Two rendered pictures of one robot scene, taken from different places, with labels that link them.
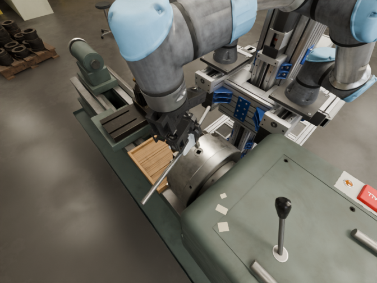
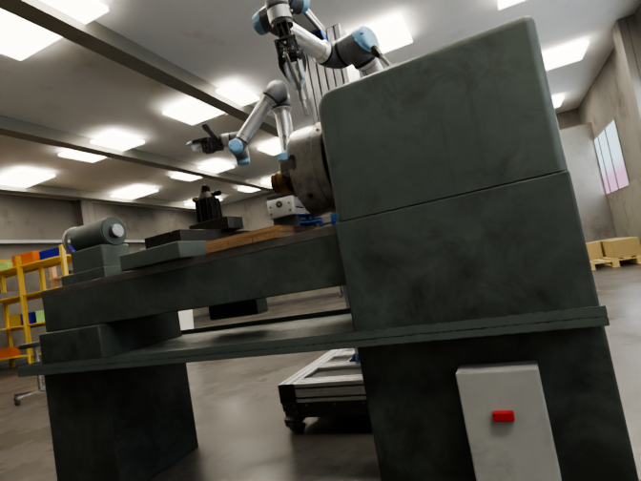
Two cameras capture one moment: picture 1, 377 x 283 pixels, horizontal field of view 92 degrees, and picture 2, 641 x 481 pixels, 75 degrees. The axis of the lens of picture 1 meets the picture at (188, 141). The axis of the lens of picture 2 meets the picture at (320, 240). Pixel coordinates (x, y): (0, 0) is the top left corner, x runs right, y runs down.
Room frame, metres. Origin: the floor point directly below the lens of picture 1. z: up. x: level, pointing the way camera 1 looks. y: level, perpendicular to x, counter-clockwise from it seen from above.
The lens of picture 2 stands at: (-0.94, 0.56, 0.73)
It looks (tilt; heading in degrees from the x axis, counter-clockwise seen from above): 4 degrees up; 336
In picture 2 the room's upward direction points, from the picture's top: 10 degrees counter-clockwise
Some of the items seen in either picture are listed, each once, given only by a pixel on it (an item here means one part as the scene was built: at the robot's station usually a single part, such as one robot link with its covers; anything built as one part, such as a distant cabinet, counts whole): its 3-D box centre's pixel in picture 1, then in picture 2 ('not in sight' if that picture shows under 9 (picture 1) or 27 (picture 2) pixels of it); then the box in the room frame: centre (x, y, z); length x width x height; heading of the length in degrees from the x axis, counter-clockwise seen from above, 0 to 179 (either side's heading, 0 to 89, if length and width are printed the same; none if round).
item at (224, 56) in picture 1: (226, 49); not in sight; (1.10, -0.23, 1.21); 0.15 x 0.15 x 0.10
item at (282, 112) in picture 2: not in sight; (285, 133); (1.22, -0.29, 1.54); 0.15 x 0.12 x 0.55; 155
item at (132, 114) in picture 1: (138, 114); (202, 239); (0.81, 0.32, 0.95); 0.43 x 0.18 x 0.04; 131
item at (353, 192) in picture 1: (355, 197); not in sight; (0.19, -0.51, 1.23); 0.13 x 0.08 x 0.06; 41
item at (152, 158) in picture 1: (168, 153); (268, 239); (0.56, 0.11, 0.89); 0.36 x 0.30 x 0.04; 131
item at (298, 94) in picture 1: (304, 87); not in sight; (0.74, -0.57, 1.21); 0.15 x 0.15 x 0.10
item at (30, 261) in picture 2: not in sight; (37, 307); (7.62, 2.25, 0.97); 2.21 x 0.57 x 1.93; 44
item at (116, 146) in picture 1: (138, 114); (198, 254); (0.86, 0.33, 0.90); 0.53 x 0.30 x 0.06; 131
